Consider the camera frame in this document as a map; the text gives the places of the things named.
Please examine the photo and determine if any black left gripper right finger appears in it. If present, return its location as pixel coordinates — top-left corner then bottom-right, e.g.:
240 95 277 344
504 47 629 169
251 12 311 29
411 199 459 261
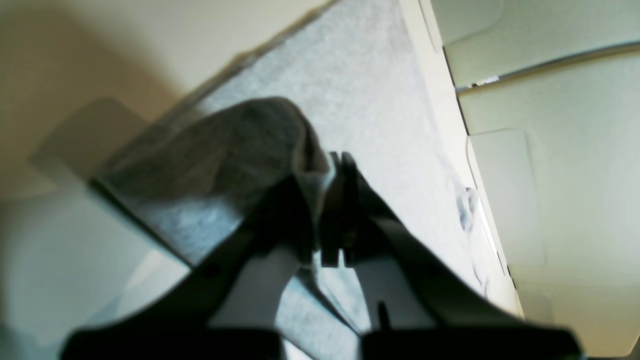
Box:
320 152 586 360

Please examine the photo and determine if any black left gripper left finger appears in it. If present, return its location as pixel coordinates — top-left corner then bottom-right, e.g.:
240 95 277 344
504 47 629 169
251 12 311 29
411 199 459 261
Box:
61 176 314 360

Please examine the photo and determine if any grey T-shirt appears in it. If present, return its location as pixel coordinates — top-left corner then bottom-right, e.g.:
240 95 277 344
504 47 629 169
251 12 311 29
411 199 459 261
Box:
94 0 491 360

